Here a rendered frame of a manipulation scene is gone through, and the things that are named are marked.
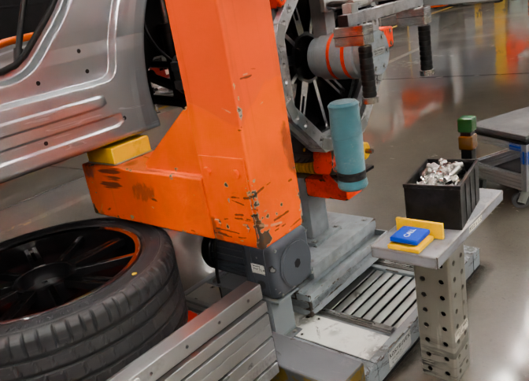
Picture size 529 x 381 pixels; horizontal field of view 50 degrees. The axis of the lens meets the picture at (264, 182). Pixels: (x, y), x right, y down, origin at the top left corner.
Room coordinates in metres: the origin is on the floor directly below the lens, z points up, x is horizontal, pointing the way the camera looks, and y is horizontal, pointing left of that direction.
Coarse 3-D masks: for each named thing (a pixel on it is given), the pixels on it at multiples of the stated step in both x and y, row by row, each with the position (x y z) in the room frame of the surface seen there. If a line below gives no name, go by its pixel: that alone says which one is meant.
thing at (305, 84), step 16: (304, 0) 1.99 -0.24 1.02; (304, 16) 2.05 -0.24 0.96; (304, 32) 1.80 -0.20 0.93; (288, 48) 1.76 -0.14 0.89; (304, 48) 1.85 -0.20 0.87; (288, 64) 1.72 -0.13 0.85; (304, 64) 1.84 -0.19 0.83; (304, 80) 1.77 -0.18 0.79; (320, 80) 1.86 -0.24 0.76; (336, 80) 1.90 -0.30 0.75; (352, 80) 1.93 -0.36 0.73; (304, 96) 1.77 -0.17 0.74; (320, 96) 1.98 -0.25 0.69; (336, 96) 1.94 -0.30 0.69; (304, 112) 1.75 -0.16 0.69; (320, 112) 1.82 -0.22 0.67; (320, 128) 1.81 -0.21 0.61
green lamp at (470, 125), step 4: (464, 116) 1.49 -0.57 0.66; (468, 116) 1.48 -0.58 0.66; (472, 116) 1.48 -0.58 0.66; (460, 120) 1.47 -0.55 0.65; (464, 120) 1.46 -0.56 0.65; (468, 120) 1.46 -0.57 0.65; (472, 120) 1.46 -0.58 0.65; (460, 124) 1.47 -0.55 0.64; (464, 124) 1.46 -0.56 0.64; (468, 124) 1.46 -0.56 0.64; (472, 124) 1.46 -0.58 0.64; (460, 128) 1.47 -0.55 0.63; (464, 128) 1.47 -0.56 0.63; (468, 128) 1.46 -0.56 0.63; (472, 128) 1.46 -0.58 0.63; (464, 132) 1.47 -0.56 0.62; (468, 132) 1.46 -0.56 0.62
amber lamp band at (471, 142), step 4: (460, 136) 1.48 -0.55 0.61; (464, 136) 1.47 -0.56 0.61; (468, 136) 1.46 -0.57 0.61; (472, 136) 1.46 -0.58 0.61; (476, 136) 1.48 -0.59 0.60; (460, 140) 1.48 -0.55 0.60; (464, 140) 1.47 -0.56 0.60; (468, 140) 1.46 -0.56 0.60; (472, 140) 1.46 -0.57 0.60; (476, 140) 1.48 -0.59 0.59; (460, 144) 1.48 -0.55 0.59; (464, 144) 1.47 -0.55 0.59; (468, 144) 1.46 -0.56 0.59; (472, 144) 1.46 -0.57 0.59; (476, 144) 1.48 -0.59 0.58; (460, 148) 1.48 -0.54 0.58; (464, 148) 1.47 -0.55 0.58; (468, 148) 1.46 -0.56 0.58; (472, 148) 1.46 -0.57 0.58
